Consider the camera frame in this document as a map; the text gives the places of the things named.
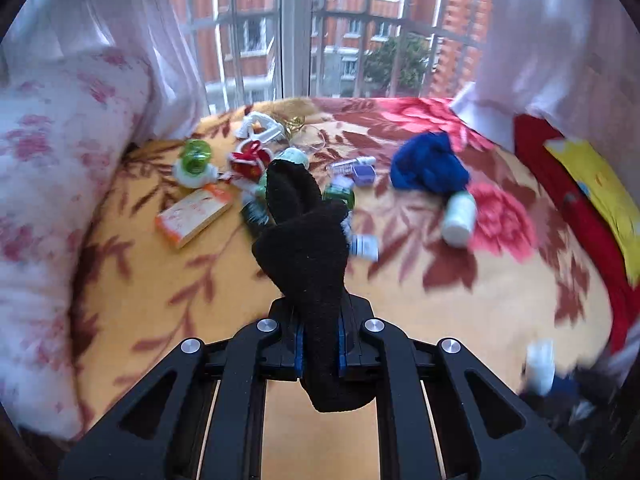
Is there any white cord bundle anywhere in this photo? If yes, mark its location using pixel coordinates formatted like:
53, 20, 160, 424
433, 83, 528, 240
234, 110, 289, 146

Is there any sheer pink curtain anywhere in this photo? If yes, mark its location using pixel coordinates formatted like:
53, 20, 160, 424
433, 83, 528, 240
451, 0, 639, 164
1, 0, 206, 143

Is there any orange white medicine box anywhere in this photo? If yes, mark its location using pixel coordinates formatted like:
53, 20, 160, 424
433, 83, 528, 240
155, 184, 233, 248

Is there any right sheer pink curtain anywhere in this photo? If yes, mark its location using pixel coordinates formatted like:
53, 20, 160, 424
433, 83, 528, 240
451, 0, 639, 164

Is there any white green plastic bottle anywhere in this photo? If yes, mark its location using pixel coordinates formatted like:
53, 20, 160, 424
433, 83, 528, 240
440, 191, 477, 248

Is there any floral orange bed blanket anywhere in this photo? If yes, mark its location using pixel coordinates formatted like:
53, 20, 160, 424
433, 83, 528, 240
73, 98, 613, 425

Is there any white blue small box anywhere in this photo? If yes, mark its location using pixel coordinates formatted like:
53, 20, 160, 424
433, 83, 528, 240
349, 234, 380, 262

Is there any clear syringe applicator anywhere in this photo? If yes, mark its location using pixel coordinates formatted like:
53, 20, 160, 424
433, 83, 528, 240
328, 156, 376, 174

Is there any light green bottle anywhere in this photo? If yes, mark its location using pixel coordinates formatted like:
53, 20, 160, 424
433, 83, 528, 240
274, 146, 309, 169

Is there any black sock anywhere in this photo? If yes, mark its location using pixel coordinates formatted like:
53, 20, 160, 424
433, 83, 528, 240
252, 159, 374, 413

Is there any red blanket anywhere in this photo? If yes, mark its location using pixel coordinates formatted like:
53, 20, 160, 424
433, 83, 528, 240
513, 114, 639, 353

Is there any yellow patterned pillow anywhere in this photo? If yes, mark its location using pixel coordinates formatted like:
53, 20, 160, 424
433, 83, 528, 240
544, 139, 639, 286

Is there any left sheer pink curtain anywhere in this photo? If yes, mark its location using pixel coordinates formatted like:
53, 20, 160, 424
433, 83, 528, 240
1, 0, 206, 143

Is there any green ball white toy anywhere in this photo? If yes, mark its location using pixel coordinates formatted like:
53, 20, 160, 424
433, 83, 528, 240
172, 139, 219, 190

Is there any floral pink pillow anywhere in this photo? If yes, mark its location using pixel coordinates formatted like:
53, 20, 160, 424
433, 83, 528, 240
0, 49, 152, 440

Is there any small dark dropper bottle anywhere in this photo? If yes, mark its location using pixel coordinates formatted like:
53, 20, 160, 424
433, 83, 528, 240
522, 339, 578, 396

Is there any blue crumpled cloth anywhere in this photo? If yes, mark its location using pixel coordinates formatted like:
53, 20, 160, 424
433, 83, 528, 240
390, 132, 470, 196

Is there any red white fabric pouch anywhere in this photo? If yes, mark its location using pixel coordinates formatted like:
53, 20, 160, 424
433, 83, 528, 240
228, 139, 273, 182

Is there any window frame with bars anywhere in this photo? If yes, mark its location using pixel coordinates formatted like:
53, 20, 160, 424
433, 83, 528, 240
170, 0, 492, 113

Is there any small purple plastic cup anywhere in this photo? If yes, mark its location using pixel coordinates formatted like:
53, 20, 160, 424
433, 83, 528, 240
352, 165, 376, 188

